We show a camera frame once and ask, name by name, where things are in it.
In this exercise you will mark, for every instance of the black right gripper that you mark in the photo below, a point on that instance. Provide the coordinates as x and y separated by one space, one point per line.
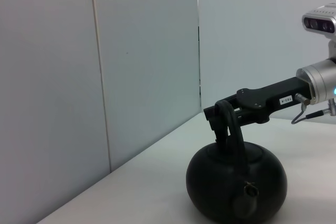
283 95

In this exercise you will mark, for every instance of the black round teapot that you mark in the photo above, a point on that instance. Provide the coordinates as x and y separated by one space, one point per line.
210 176

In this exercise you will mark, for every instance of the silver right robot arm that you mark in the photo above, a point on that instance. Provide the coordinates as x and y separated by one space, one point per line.
320 79

